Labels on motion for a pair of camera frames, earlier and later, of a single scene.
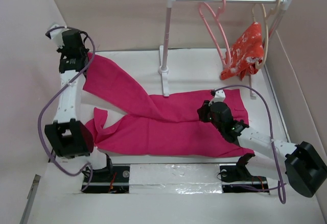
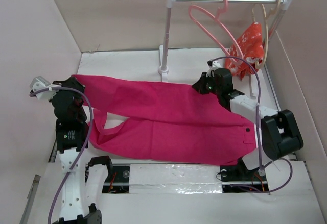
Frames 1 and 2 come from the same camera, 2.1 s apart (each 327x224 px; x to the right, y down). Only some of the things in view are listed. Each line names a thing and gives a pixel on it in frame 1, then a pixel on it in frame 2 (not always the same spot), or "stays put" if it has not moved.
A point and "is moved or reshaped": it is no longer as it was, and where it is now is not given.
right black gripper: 202,111 to 200,84
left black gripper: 61,50 to 72,82
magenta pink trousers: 173,129 is moved or reshaped
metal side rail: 30,197 stays put
